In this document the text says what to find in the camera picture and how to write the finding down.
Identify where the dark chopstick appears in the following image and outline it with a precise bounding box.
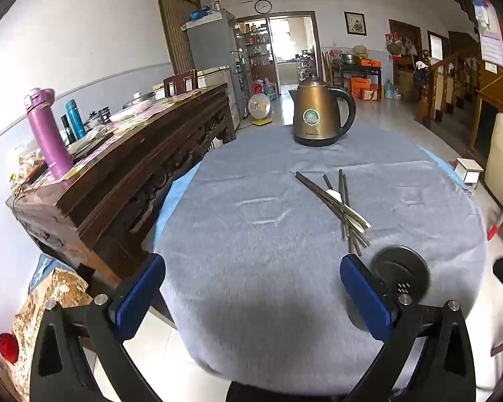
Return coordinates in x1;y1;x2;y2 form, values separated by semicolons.
338;169;350;243
341;173;362;257
294;171;373;231
323;171;371;255
295;172;364;234

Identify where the black round kettle base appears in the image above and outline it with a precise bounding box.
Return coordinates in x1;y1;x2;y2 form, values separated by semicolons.
370;246;431;302

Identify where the dark carved wooden sideboard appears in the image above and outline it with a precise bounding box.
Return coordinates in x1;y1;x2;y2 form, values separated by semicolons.
7;84;235;288

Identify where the blue under cloth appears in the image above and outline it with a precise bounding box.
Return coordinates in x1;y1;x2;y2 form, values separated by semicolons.
153;162;201;243

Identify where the grey table cloth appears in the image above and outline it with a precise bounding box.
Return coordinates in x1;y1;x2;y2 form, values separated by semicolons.
153;124;488;395

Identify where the small white stool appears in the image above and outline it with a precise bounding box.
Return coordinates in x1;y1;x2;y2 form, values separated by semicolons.
450;158;484;190

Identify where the teal thermos bottle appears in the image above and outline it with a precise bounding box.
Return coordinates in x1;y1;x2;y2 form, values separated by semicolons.
66;99;86;140

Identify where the white ceramic spoon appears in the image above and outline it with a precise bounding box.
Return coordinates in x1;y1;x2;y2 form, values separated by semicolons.
326;189;371;233

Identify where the purple thermos bottle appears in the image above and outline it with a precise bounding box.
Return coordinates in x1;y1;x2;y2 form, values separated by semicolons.
24;88;73;180

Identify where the white floor fan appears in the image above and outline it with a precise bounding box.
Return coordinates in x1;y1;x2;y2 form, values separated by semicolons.
248;93;272;126

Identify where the gold electric kettle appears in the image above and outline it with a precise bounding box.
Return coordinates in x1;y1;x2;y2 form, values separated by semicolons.
290;74;356;147

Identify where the wooden stair railing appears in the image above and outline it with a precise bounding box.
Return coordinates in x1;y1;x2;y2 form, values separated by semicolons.
416;43;480;128

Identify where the grey refrigerator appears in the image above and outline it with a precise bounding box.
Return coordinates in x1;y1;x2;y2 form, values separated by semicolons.
181;9;252;129

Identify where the orange box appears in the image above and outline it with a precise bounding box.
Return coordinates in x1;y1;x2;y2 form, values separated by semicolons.
350;76;371;99

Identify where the black side table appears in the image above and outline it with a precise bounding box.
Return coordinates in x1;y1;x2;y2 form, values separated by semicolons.
332;64;383;102

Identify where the wall calendar poster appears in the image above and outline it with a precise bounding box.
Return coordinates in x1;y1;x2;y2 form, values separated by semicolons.
473;0;503;67

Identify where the round wall clock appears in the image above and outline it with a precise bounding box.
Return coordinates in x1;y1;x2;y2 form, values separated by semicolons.
254;0;272;15

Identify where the framed wall picture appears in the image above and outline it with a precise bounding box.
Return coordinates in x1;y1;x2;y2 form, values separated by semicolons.
344;12;367;36

